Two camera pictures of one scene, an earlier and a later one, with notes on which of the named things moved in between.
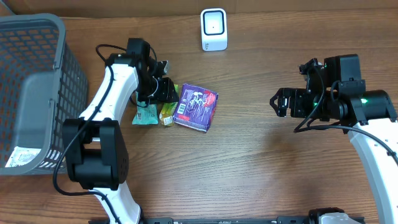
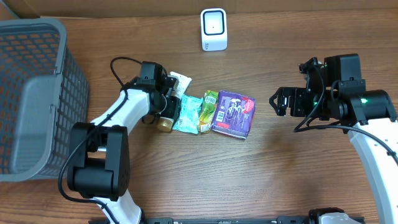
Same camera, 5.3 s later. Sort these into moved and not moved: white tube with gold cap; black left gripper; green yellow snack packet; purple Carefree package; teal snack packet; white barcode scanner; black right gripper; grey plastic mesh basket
Moved: purple Carefree package; teal snack packet; black left gripper; green yellow snack packet; white tube with gold cap
Not moved: black right gripper; white barcode scanner; grey plastic mesh basket
